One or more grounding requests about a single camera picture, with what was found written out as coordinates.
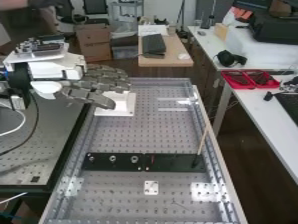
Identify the black case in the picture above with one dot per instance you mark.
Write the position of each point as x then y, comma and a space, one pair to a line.
274, 28

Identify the black plate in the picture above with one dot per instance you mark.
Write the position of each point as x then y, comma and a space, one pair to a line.
177, 163

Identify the tan box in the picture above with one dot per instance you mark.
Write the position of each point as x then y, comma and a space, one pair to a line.
221, 32

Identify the small black object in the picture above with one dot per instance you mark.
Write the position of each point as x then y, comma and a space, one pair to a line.
267, 96

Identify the red tray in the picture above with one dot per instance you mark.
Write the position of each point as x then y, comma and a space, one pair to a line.
237, 80
263, 78

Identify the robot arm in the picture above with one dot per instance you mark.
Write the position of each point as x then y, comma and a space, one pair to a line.
20, 81

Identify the large metal nut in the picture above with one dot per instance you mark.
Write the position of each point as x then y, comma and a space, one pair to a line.
133, 159

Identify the cardboard box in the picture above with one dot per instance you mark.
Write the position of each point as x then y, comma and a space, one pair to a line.
92, 33
95, 52

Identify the black headphones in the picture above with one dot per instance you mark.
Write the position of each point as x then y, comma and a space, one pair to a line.
230, 57

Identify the clear box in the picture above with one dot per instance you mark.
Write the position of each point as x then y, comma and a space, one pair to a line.
177, 99
133, 213

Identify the small white square plate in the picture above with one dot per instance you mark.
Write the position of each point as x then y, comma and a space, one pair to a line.
150, 188

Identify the medium metal nut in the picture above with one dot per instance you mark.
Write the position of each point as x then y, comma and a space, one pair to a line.
112, 159

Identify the white desk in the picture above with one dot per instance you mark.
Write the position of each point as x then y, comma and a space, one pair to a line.
261, 55
266, 116

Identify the wooden desk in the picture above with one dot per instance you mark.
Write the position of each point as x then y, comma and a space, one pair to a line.
174, 50

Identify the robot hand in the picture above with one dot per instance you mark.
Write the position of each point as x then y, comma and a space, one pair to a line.
53, 68

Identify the thin stick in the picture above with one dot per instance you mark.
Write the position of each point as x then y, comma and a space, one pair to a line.
204, 136

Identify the small white box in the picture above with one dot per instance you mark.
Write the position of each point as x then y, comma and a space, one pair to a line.
121, 103

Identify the white mouse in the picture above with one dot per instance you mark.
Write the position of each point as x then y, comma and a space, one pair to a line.
184, 56

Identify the small metal nut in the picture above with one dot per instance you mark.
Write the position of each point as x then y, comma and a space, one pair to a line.
92, 158

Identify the black keyboard on wooden desk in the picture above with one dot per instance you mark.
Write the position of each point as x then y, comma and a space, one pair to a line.
153, 45

